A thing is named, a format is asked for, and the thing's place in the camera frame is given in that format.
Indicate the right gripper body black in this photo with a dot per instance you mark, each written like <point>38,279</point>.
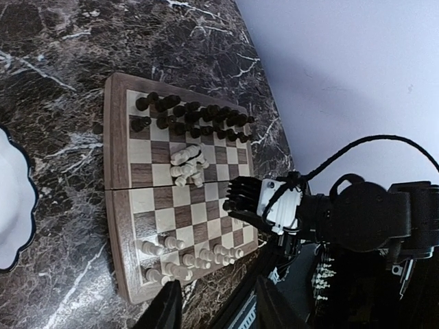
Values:
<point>364,217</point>

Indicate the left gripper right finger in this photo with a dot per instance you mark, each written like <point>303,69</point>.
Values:
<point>275,310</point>

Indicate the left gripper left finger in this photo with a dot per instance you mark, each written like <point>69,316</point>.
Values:
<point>165,310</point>

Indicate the white pawn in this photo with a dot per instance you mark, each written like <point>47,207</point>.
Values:
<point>174,243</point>
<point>153,275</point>

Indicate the white knight placed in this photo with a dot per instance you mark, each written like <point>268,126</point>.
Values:
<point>179,272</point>

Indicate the white pawn second row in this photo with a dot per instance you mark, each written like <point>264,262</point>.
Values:
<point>151,249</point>

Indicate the wooden chessboard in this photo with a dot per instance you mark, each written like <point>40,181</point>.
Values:
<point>148,198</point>

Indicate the white knight chess piece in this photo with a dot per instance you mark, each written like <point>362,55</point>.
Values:
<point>185,154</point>

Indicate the white scalloped bowl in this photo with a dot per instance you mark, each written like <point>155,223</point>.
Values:
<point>19,198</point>

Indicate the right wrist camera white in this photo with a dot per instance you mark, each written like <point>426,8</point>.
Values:
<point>270,205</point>

